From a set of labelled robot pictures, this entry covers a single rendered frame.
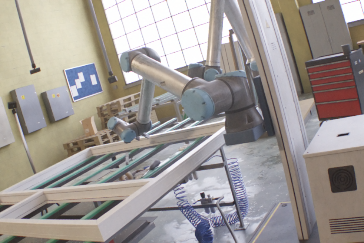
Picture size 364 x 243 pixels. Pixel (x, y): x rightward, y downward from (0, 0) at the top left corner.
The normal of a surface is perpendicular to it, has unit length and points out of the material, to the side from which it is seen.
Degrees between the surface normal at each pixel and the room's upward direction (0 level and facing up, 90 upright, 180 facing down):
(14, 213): 90
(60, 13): 90
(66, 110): 90
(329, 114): 90
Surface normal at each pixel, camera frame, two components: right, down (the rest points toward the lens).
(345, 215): -0.51, 0.29
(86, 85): 0.84, -0.17
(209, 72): -0.14, 0.28
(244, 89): 0.56, -0.04
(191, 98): -0.72, 0.36
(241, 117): -0.19, -0.15
